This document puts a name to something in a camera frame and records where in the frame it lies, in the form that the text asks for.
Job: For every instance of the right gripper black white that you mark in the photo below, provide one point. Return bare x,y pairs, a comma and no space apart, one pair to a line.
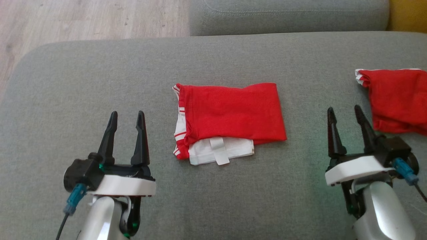
353,170

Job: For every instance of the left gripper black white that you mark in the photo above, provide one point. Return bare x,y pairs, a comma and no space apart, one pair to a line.
126,186

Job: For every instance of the red shorts with elastic waist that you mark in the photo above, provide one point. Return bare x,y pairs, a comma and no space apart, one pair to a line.
400,100

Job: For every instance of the red jersey with white trim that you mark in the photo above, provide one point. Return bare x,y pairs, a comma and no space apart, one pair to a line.
233,113

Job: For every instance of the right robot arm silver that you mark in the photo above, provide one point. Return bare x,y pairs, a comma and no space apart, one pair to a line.
383,213

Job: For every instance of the yellow sofa back cushion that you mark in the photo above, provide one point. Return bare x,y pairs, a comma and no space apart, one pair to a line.
408,15

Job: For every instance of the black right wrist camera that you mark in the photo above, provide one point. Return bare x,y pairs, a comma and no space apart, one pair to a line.
395,148

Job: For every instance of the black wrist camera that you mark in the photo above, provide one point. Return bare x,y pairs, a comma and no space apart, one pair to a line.
395,148
81,171

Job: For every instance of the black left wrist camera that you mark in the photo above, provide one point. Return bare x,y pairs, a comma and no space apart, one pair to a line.
81,171

